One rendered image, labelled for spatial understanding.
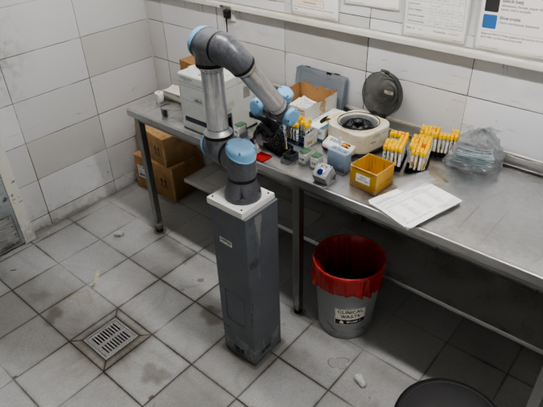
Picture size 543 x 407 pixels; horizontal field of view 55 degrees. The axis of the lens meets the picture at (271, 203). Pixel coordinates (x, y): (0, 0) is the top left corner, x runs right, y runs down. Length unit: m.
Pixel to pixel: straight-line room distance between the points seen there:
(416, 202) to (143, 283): 1.69
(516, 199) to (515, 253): 0.36
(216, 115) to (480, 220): 1.08
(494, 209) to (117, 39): 2.58
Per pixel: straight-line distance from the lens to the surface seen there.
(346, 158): 2.24
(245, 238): 2.06
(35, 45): 3.42
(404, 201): 2.12
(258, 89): 1.94
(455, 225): 2.06
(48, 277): 3.37
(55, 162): 3.65
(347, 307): 2.54
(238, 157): 1.95
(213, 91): 1.97
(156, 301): 3.00
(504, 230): 2.10
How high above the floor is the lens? 2.06
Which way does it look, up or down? 34 degrees down
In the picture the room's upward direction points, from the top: 2 degrees counter-clockwise
